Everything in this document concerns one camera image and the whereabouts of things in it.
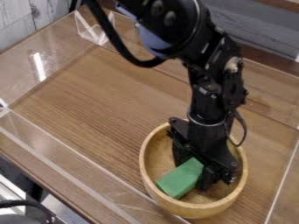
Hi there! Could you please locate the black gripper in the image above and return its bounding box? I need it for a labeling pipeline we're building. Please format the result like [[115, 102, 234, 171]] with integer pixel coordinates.
[[168, 115, 239, 192]]

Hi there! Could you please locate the green rectangular block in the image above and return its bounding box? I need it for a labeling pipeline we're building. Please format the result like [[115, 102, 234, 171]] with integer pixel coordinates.
[[155, 157, 204, 200]]

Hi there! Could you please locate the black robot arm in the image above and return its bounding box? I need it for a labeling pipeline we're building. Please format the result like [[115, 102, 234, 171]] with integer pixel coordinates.
[[116, 0, 249, 191]]

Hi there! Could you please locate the brown wooden bowl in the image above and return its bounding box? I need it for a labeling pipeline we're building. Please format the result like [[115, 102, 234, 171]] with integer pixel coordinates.
[[139, 123, 249, 220]]

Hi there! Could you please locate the clear acrylic front wall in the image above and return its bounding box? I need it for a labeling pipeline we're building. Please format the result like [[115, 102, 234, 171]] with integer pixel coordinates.
[[0, 108, 190, 224]]

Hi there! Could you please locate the black cable bottom left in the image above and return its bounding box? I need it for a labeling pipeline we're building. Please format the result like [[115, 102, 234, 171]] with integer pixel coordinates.
[[0, 199, 58, 224]]

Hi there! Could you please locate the clear acrylic corner bracket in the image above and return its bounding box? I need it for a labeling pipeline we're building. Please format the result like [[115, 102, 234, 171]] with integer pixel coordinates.
[[74, 10, 108, 46]]

